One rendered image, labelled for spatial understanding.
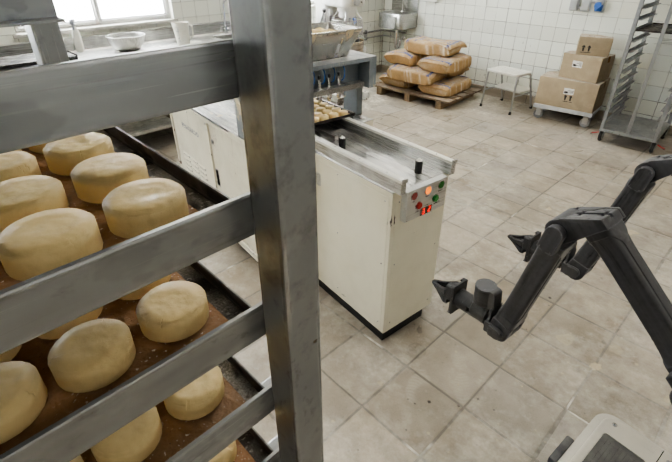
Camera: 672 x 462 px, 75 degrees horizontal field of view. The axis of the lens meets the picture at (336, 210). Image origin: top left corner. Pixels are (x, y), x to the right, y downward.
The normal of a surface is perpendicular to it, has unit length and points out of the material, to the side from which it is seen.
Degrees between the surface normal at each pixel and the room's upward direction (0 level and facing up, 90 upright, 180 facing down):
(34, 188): 0
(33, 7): 90
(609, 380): 0
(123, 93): 90
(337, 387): 0
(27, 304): 90
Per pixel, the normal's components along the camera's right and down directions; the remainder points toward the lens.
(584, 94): -0.65, 0.38
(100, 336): 0.00, -0.86
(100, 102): 0.70, 0.36
